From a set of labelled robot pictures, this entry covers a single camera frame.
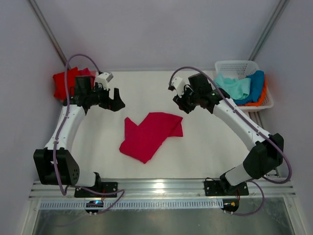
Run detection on slotted grey cable duct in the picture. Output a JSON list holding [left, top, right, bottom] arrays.
[[39, 198, 223, 210]]

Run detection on red folded t shirt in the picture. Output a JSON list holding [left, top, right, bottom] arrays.
[[52, 67, 82, 100]]

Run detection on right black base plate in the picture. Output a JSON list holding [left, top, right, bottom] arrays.
[[203, 177, 249, 196]]

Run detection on left corner frame post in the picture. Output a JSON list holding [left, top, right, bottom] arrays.
[[26, 0, 67, 66]]

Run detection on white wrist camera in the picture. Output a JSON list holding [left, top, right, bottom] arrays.
[[95, 72, 113, 91], [168, 76, 185, 97]]

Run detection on right controller board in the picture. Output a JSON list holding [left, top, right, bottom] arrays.
[[222, 199, 240, 213]]

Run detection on white plastic basket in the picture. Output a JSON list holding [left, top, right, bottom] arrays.
[[215, 60, 274, 112]]

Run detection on magenta t shirt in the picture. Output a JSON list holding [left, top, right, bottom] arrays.
[[119, 112, 183, 164]]

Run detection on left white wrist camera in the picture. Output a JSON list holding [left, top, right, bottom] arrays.
[[95, 72, 113, 91]]

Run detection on orange t shirt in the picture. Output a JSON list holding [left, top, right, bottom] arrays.
[[244, 75, 267, 107]]

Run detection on corner frame post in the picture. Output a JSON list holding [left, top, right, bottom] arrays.
[[26, 0, 67, 66], [248, 0, 290, 61]]

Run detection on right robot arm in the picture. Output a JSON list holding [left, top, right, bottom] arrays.
[[168, 73, 284, 195]]

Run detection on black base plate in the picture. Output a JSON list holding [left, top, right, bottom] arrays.
[[203, 177, 249, 196], [74, 182, 118, 198]]

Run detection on blue t shirt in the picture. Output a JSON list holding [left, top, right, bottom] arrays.
[[234, 70, 265, 106]]

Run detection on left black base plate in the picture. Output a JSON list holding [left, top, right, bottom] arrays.
[[74, 182, 118, 198]]

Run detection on mint green t shirt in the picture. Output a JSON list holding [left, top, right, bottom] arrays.
[[214, 73, 251, 100]]

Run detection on controller board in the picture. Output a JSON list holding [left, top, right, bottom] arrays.
[[85, 200, 104, 214], [222, 199, 240, 213]]

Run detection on left controller board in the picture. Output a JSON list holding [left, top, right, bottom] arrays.
[[85, 200, 104, 214]]

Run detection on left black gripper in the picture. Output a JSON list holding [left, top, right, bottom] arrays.
[[88, 83, 125, 112]]

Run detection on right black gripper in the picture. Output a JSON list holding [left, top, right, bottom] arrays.
[[174, 84, 201, 114]]

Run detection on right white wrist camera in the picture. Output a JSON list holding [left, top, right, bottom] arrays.
[[168, 76, 185, 97]]

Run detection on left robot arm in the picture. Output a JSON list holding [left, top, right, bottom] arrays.
[[33, 72, 125, 197]]

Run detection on aluminium mounting rail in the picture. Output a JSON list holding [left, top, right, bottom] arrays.
[[28, 179, 296, 200]]

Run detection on right corner frame post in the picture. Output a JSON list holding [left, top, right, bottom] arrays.
[[248, 0, 290, 61]]

